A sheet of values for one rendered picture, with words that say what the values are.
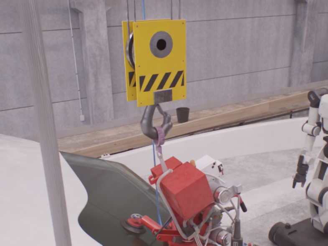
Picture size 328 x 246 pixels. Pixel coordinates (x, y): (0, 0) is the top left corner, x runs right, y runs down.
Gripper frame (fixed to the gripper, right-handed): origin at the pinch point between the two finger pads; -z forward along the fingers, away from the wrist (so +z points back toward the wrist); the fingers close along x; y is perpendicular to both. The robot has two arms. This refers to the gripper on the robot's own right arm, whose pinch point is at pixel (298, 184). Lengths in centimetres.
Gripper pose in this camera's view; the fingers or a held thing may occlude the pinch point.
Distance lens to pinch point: 324.8
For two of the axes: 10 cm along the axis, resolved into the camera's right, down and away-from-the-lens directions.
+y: 4.7, 2.9, -8.3
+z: 1.5, -9.6, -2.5
